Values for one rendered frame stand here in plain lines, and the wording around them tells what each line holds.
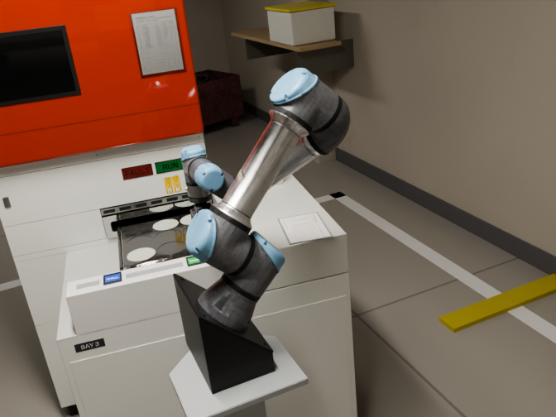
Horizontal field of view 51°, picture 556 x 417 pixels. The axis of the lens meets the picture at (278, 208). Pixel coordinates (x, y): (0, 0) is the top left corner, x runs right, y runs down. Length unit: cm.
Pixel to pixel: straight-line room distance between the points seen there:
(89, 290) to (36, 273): 70
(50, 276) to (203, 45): 561
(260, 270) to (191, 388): 37
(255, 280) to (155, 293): 48
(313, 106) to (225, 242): 39
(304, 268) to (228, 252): 57
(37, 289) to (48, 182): 46
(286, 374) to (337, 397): 72
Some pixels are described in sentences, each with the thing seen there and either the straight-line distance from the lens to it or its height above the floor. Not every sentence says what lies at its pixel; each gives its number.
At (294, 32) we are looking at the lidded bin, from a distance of 458.
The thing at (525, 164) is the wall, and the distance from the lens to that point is 361.
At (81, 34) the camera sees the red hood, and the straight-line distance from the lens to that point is 222.
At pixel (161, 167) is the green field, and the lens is 238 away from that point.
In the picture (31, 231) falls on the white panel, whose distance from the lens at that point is 248.
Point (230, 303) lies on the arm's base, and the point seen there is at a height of 104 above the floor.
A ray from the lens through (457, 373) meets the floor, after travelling 290.
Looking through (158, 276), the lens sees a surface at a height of 96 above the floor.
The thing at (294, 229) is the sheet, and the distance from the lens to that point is 200.
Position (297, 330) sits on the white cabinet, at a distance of 207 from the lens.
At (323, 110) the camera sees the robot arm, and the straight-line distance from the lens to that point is 147.
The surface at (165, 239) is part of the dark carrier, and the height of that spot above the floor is 90.
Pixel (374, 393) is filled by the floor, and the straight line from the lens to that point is 277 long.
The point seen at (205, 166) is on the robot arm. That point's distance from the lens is 166.
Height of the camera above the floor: 184
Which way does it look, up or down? 24 degrees down
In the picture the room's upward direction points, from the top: 6 degrees counter-clockwise
